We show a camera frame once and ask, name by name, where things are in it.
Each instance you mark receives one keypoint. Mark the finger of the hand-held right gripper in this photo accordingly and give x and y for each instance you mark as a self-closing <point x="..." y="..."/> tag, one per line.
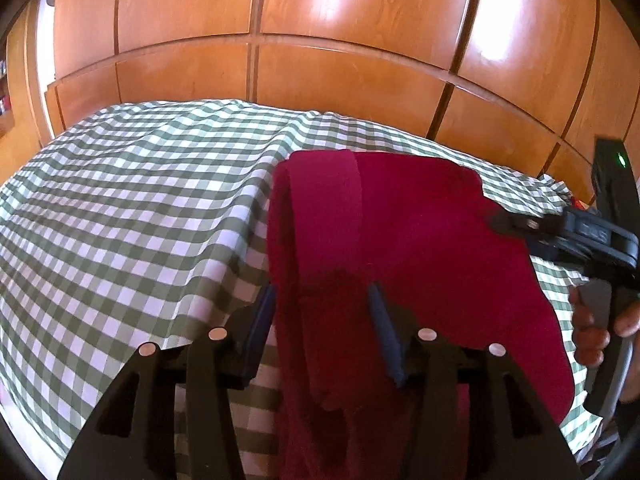
<point x="510" y="224"/>

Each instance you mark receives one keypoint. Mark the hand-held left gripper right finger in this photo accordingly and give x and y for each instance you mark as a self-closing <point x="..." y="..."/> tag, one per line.
<point x="382" y="320"/>

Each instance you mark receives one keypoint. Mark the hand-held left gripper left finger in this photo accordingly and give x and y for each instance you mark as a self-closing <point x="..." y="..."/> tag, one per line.
<point x="262" y="317"/>

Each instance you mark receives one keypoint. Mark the red embroidered sweater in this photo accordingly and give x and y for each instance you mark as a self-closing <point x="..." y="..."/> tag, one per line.
<point x="425" y="260"/>

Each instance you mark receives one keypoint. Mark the person's right hand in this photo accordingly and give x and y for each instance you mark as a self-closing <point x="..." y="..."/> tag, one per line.
<point x="590" y="335"/>

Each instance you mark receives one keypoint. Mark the colourful patchwork cloth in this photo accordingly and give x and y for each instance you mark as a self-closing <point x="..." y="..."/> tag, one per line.
<point x="581" y="204"/>

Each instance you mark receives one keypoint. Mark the green white checked blanket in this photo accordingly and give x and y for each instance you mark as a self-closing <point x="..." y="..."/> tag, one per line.
<point x="125" y="210"/>

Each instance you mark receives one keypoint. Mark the wooden wardrobe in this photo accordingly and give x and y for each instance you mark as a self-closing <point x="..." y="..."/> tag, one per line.
<point x="350" y="35"/>

